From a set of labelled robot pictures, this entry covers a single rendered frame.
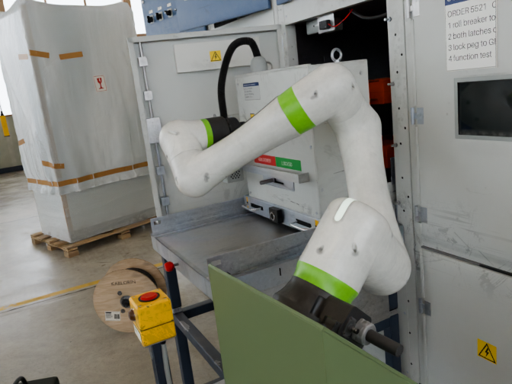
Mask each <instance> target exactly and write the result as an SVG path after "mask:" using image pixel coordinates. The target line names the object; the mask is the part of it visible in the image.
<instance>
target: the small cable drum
mask: <svg viewBox="0 0 512 384"><path fill-rule="evenodd" d="M156 289H161V290H162V291H163V292H164V293H165V294H166V295H167V288H166V283H165V278H164V276H163V275H162V273H161V271H160V270H159V269H158V268H157V267H156V266H155V265H153V264H151V263H150V262H148V261H145V260H142V259H138V258H128V259H124V260H122V261H118V262H117V263H116V264H114V265H113V266H112V267H111V268H110V269H109V270H108V272H107V273H106V275H105V276H104V277H103V278H102V279H101V280H100V281H99V282H98V284H97V286H96V287H95V289H94V295H93V303H94V309H95V311H96V313H97V315H98V317H99V318H100V319H101V321H102V322H103V323H104V324H106V325H107V326H109V327H110V328H112V329H114V330H117V331H122V332H135V329H134V325H133V321H131V320H130V318H129V316H128V312H129V311H130V310H131V308H130V301H129V298H130V297H131V296H136V295H139V294H141V293H146V292H148V291H152V290H156Z"/></svg>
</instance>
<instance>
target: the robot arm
mask: <svg viewBox="0 0 512 384"><path fill-rule="evenodd" d="M326 120H327V122H328V123H329V125H330V127H331V128H332V130H333V132H334V134H335V136H336V139H337V142H338V147H339V149H340V153H341V158H342V162H343V166H344V173H345V177H346V182H347V192H348V198H346V197H339V198H337V199H334V200H332V201H331V202H330V204H329V205H328V208H327V209H326V211H325V213H324V214H323V216H322V218H321V219H320V221H319V223H318V225H317V227H316V228H315V231H314V232H313V234H312V236H311V238H310V239H309V242H308V244H307V246H306V247H305V249H304V251H303V253H302V254H301V256H300V258H299V260H298V262H297V265H296V270H295V272H294V274H293V276H292V278H291V279H290V281H289V282H288V284H287V285H286V286H285V287H284V288H283V289H281V290H280V291H278V292H277V293H275V294H274V296H273V298H274V299H275V300H277V301H279V302H281V303H283V304H284V305H286V306H289V307H290V308H291V309H294V310H296V311H297V312H299V313H301V314H303V315H305V316H306V317H308V318H310V319H312V320H314V321H315V322H318V323H319V324H321V323H322V324H324V325H326V328H328V329H330V330H331V331H333V332H334V333H336V334H338V335H340V336H341V337H343V338H344V339H346V340H348V341H349V342H351V343H352V344H355V345H356V346H358V347H359V348H361V349H363V346H367V345H369V344H370V343H371V344H373V345H375V346H377V347H379V348H381V349H382V350H384V351H386V352H388V353H390V354H391V355H393V356H395V357H400V356H401V355H402V352H403V349H404V347H403V345H402V344H400V343H398V342H396V341H394V340H392V339H390V338H388V337H386V336H384V335H382V334H380V333H378V332H376V327H375V325H374V324H372V323H371V321H372V319H371V318H370V317H369V316H368V315H367V314H366V313H364V312H363V311H361V310H360V309H358V308H357V307H356V306H353V305H351V303H352V302H353V300H354V299H355V298H356V297H357V296H358V294H359V292H360V290H361V288H362V289H363V290H365V291H366V292H368V293H370V294H373V295H376V296H388V295H391V294H393V293H396V292H398V291H399V290H400V289H401V288H402V287H403V286H404V285H405V284H406V283H407V282H408V279H409V277H410V274H411V260H410V257H409V255H408V252H407V249H406V247H405V243H404V241H403V238H402V235H401V233H400V230H399V227H398V223H397V220H396V217H395V212H394V209H393V206H392V201H391V197H390V194H389V187H388V183H387V179H386V170H385V165H384V158H383V151H382V124H381V120H380V118H379V115H378V113H377V112H375V111H374V109H373V108H372V107H371V106H370V105H369V103H368V102H367V101H366V99H365V97H364V96H363V95H362V93H361V91H360V89H359V86H358V84H357V82H356V80H355V78H354V75H353V74H352V72H351V71H350V70H349V69H348V68H347V67H345V66H343V65H341V64H339V63H335V62H330V63H325V64H323V65H321V66H319V67H317V68H316V69H314V70H313V71H311V72H310V73H309V74H308V75H306V76H304V77H303V78H301V79H300V80H299V81H298V82H296V83H295V84H294V85H292V86H291V87H289V88H288V89H287V90H285V91H284V92H283V93H282V94H280V95H278V96H276V97H275V98H274V99H273V100H272V101H271V102H270V103H269V104H267V105H266V106H265V107H264V108H262V109H261V110H260V111H259V112H257V113H256V114H255V115H254V116H253V117H252V118H250V119H249V120H247V121H246V122H245V121H242V122H239V121H238V120H237V119H236V118H235V117H230V118H224V117H221V116H220V117H218V116H216V115H215V114H214V115H213V117H211V118H205V119H199V120H172V121H169V122H168V123H166V124H165V125H164V126H163V127H162V129H161V131H160V133H159V144H160V146H161V148H162V151H163V152H164V154H165V156H166V158H167V160H168V163H169V165H170V166H171V170H172V173H173V176H174V181H175V184H176V186H177V188H178V190H179V191H180V192H181V193H182V194H184V195H185V196H188V197H202V196H204V195H205V194H207V193H208V192H210V191H211V190H212V189H213V188H214V187H215V186H216V185H217V184H219V183H220V182H222V181H223V180H224V179H226V178H227V177H228V176H230V175H231V174H233V173H234V172H236V171H237V170H239V169H240V168H242V167H243V166H245V165H247V164H248V163H249V162H251V161H253V160H255V159H256V158H258V157H259V156H261V155H263V154H264V153H266V152H269V151H270V150H272V149H274V148H276V147H278V146H280V145H282V144H284V143H285V142H288V141H290V140H291V139H295V138H296V137H298V136H301V134H303V133H304V132H306V131H308V130H310V129H312V128H314V127H315V126H318V125H319V124H320V123H323V122H325V121H326Z"/></svg>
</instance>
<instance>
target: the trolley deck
mask: <svg viewBox="0 0 512 384"><path fill-rule="evenodd" d="M296 232H301V231H300V230H298V229H294V228H293V227H290V226H287V225H284V224H283V223H280V224H278V223H275V222H272V221H270V219H269V218H267V217H264V216H261V215H259V214H257V213H254V214H251V215H247V216H242V217H239V218H235V219H230V220H227V221H224V222H218V223H215V224H212V225H208V226H203V227H200V228H196V229H191V230H187V231H184V232H179V233H176V234H173V235H167V236H164V237H161V238H154V237H153V236H152V233H151V239H152V247H153V249H154V250H156V251H157V252H158V253H159V254H160V255H161V256H162V257H163V258H164V259H165V260H166V261H170V262H172V263H173V264H175V263H179V265H178V266H175V268H176V269H177V270H178V271H179V272H181V273H182V274H183V275H184V276H185V277H186V278H187V279H188V280H189V281H190V282H191V283H193V284H194V285H195V286H196V287H197V288H198V289H200V290H201V291H202V292H203V293H204V294H206V295H207V296H208V297H209V298H210V299H211V300H213V296H212V290H211V286H210V282H209V281H208V280H207V279H206V278H205V277H208V276H209V274H208V268H207V262H206V259H207V258H210V257H212V256H216V255H218V254H223V253H226V252H229V251H234V250H237V249H240V248H244V247H248V246H250V245H255V244H258V243H261V242H265V241H269V240H271V239H275V238H279V237H282V236H285V235H290V234H293V233H296ZM300 256H301V255H298V256H295V257H293V258H288V259H286V260H283V261H279V262H276V263H273V264H269V265H267V266H263V267H259V268H257V269H254V270H250V271H247V272H244V273H241V274H237V275H235V276H233V277H235V278H237V279H239V280H241V281H242V282H244V283H246V284H248V285H250V286H252V287H254V288H255V289H257V290H259V291H261V290H265V289H267V288H270V287H272V286H276V285H279V284H282V283H285V282H288V281H290V279H291V278H292V276H293V274H294V272H295V270H296V265H297V262H298V260H299V258H300Z"/></svg>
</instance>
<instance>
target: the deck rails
mask: <svg viewBox="0 0 512 384"><path fill-rule="evenodd" d="M243 204H245V199H244V197H240V198H237V199H234V200H227V201H224V202H221V203H214V204H211V205H208V206H202V207H198V208H195V209H191V210H185V211H181V212H178V213H172V214H168V215H165V216H160V217H155V218H152V219H150V222H151V227H152V236H153V237H154V238H161V237H164V236H167V235H173V234H176V233H179V232H184V231H187V230H191V229H196V228H200V227H203V226H208V225H212V224H215V223H218V222H224V221H227V220H230V219H235V218H239V217H242V216H247V215H251V214H254V213H253V212H251V211H249V210H246V209H245V208H243V207H242V205H243ZM159 220H161V222H162V223H160V224H157V225H154V222H155V221H159ZM315 228H316V227H314V228H311V229H307V230H303V231H301V232H296V233H293V234H290V235H285V236H282V237H279V238H275V239H271V240H269V241H265V242H261V243H258V244H255V245H250V246H248V247H244V248H240V249H237V250H234V251H229V252H226V253H223V254H218V255H216V256H212V257H210V258H207V259H206V262H207V268H208V265H209V264H211V262H212V261H217V260H220V262H221V264H217V265H215V267H218V268H219V269H220V270H223V271H225V272H226V273H227V272H229V273H230V275H232V276H235V275H237V274H241V273H244V272H247V271H250V270H254V269H257V268H259V267H263V266H267V265H269V264H273V263H276V262H279V261H283V260H286V259H288V258H293V257H295V256H298V255H301V254H302V253H303V251H304V249H305V247H306V246H307V244H308V242H309V239H310V238H311V236H312V234H313V232H314V231H315Z"/></svg>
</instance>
